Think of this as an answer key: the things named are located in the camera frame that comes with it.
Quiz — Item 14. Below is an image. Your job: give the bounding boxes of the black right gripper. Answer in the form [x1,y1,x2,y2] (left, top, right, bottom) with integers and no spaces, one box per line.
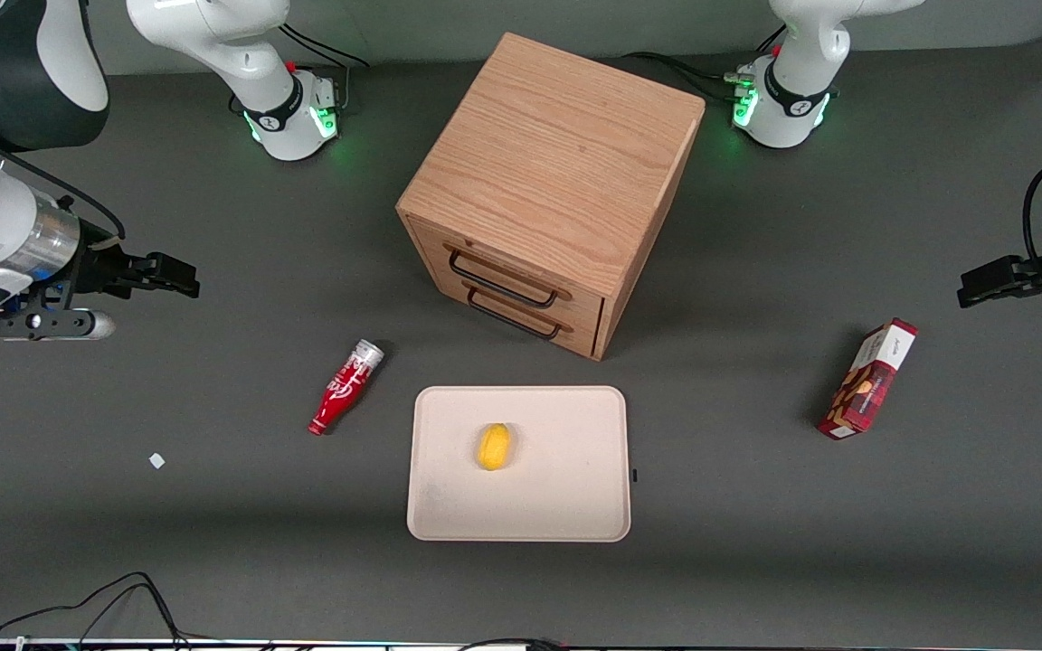
[74,237,202,300]

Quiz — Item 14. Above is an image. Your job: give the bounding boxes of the red coke bottle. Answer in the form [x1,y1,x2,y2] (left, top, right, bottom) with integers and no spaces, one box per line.
[308,339,385,437]

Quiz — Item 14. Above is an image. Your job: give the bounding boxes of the cream plastic tray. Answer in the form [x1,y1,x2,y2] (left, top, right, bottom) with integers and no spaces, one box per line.
[406,386,632,543]

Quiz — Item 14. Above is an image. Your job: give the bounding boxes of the red cookie box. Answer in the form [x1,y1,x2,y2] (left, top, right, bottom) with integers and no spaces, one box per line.
[817,317,920,441]

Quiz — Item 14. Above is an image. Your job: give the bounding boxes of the wooden drawer front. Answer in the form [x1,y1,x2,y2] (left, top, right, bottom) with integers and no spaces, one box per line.
[407,215,611,334]
[431,268,605,361]

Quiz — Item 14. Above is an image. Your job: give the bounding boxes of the yellow lemon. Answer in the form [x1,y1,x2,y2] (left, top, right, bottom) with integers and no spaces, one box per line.
[476,422,513,472]

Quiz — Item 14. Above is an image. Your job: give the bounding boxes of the wooden drawer cabinet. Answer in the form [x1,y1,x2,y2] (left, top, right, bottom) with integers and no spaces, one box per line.
[396,33,706,363]

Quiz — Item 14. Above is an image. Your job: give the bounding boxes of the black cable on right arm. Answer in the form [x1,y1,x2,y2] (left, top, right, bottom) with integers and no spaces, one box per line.
[0,107,128,241]

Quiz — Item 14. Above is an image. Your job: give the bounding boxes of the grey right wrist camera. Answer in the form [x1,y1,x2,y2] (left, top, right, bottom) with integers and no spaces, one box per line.
[0,307,116,343]

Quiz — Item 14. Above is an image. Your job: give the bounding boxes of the black right arm base cable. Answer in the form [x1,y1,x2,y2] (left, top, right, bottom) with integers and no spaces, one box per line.
[279,23,370,114]

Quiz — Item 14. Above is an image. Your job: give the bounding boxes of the black arm base cable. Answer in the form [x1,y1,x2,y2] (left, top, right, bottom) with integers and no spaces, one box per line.
[620,51,757,104]
[279,23,370,114]

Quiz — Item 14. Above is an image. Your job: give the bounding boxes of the thin black cable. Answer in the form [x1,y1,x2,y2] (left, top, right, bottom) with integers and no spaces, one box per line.
[76,583,180,648]
[0,571,189,648]
[458,637,569,651]

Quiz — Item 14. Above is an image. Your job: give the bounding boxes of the black metal drawer handle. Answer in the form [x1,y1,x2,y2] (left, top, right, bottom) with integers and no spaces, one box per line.
[447,246,562,309]
[466,288,564,342]

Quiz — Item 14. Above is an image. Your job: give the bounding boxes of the black left arm base cable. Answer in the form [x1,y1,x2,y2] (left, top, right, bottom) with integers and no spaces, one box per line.
[620,51,757,104]

